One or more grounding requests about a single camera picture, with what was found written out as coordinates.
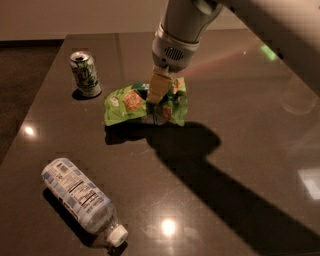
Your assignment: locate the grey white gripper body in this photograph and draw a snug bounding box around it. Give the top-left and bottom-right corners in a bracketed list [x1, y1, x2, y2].
[152, 24, 200, 73]

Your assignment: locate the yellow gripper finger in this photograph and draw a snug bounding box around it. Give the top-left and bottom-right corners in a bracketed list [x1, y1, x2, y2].
[146, 66, 173, 104]

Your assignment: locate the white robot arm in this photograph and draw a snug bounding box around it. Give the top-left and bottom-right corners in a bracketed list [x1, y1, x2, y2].
[147, 0, 320, 104]

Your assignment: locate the green rice chip bag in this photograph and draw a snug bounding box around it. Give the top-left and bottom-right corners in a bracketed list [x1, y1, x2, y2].
[104, 77, 188, 126]

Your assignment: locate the green 7up can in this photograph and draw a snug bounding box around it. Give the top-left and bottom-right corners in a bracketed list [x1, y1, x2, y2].
[70, 51, 102, 98]

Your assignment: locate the clear plastic water bottle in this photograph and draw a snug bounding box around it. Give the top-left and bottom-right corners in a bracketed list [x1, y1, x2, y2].
[41, 158, 128, 247]

